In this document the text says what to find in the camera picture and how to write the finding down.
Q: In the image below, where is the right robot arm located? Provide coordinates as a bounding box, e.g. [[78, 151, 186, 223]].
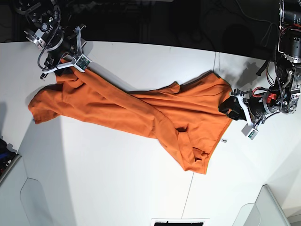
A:
[[12, 0, 91, 80]]

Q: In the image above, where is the white panel right corner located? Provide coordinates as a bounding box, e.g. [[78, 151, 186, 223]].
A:
[[233, 184, 290, 226]]

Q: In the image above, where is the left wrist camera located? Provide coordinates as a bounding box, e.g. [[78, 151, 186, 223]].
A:
[[242, 124, 258, 140]]

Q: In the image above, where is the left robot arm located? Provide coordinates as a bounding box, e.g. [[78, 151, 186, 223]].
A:
[[219, 0, 301, 128]]

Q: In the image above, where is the black white marker card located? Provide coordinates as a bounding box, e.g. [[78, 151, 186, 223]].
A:
[[150, 218, 209, 226]]

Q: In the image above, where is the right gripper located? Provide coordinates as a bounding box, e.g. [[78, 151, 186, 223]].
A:
[[40, 24, 87, 79]]

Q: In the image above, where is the grey bin left edge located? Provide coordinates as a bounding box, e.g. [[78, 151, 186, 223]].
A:
[[0, 136, 21, 184]]

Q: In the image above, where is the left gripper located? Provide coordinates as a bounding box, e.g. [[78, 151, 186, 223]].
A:
[[218, 88, 282, 126]]

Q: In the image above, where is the orange t-shirt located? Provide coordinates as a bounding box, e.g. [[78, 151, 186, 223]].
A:
[[28, 68, 231, 174]]

